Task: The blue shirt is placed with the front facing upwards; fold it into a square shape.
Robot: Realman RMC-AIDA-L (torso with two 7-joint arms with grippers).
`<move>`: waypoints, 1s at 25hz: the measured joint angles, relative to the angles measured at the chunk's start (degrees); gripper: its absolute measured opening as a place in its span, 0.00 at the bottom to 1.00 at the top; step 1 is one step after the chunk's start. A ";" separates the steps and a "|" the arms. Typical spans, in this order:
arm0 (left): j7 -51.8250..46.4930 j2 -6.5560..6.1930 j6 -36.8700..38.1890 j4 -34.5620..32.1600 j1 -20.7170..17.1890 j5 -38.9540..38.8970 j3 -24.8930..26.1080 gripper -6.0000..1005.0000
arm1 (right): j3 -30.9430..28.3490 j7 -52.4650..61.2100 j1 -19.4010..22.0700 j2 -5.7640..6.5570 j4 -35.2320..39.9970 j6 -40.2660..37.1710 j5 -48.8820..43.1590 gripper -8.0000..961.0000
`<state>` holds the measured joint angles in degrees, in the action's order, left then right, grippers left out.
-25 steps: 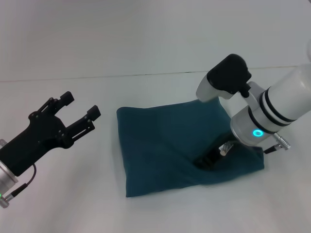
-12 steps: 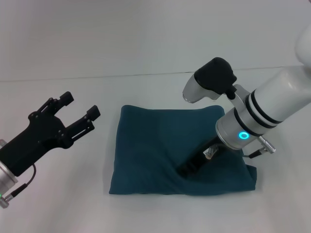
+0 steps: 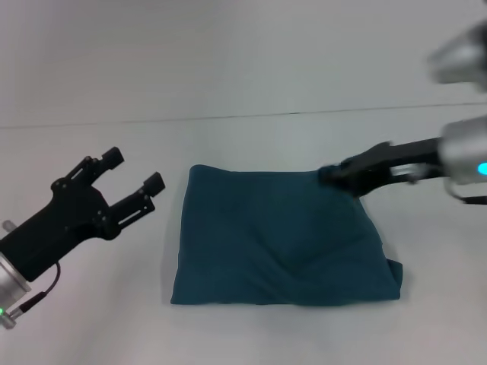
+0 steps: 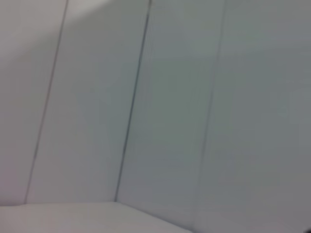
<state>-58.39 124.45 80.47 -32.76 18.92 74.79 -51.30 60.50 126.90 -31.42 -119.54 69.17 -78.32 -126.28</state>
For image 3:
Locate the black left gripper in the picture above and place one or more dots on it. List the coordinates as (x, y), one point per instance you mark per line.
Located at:
(61, 228)

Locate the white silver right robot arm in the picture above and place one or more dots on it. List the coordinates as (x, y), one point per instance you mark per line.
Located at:
(466, 152)

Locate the teal t-shirt with FREE print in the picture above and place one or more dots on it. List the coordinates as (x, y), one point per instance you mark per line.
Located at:
(281, 235)

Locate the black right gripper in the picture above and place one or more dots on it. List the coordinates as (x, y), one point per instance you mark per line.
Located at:
(403, 159)

